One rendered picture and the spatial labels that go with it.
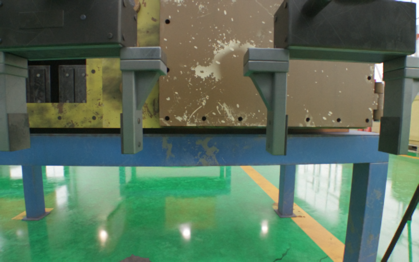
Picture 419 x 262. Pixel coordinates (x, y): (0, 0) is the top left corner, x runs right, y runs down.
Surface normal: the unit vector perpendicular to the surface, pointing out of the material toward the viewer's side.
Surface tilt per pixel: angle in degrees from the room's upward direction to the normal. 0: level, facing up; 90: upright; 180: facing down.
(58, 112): 90
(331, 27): 90
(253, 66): 90
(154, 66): 90
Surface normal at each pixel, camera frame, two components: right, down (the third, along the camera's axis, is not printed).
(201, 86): 0.07, 0.08
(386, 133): -1.00, -0.01
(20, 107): 1.00, 0.01
